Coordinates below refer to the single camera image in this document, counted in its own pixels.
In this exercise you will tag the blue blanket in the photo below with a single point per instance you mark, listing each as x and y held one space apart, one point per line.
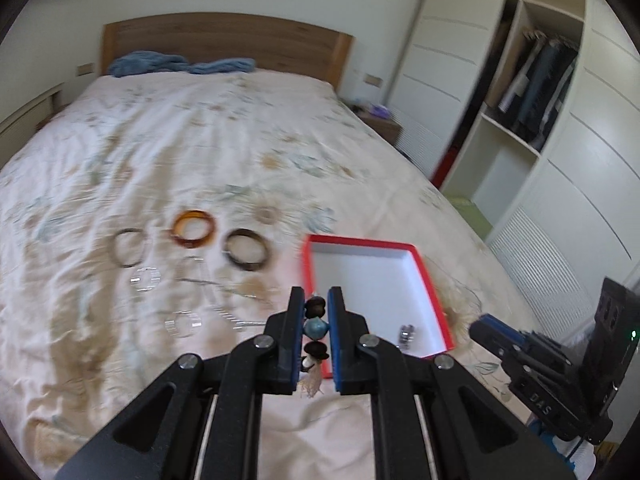
150 62

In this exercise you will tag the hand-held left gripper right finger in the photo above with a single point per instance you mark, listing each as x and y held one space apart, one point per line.
334 320

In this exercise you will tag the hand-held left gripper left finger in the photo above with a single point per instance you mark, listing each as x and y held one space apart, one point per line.
299 310

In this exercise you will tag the green mat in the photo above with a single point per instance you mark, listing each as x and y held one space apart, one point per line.
470 215

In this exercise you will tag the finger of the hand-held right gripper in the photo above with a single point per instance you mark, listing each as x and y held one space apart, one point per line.
500 324
487 340

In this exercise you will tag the red jewelry box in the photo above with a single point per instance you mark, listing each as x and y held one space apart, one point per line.
370 280

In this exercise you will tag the amber bangle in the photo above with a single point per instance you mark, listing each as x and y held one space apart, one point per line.
180 239

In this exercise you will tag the thin dark brown bangle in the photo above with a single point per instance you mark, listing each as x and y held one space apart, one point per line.
116 255

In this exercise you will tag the purple box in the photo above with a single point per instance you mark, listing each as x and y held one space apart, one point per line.
378 111

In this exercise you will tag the wide dark brown bangle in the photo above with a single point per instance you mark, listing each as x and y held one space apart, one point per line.
235 259

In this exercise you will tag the hanging dark clothes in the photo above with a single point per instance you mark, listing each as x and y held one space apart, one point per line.
540 90

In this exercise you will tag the low white shelf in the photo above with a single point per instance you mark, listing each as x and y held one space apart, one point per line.
25 115

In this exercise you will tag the wooden nightstand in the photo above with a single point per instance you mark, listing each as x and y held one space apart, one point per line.
385 130

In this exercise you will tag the white wardrobe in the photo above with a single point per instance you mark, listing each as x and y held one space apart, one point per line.
575 200

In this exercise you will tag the beige wall socket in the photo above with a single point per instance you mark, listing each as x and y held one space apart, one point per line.
373 79
85 68

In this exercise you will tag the wooden headboard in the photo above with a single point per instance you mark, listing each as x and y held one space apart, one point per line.
225 40

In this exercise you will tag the bed with floral sheet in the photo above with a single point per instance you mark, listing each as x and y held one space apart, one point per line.
200 160

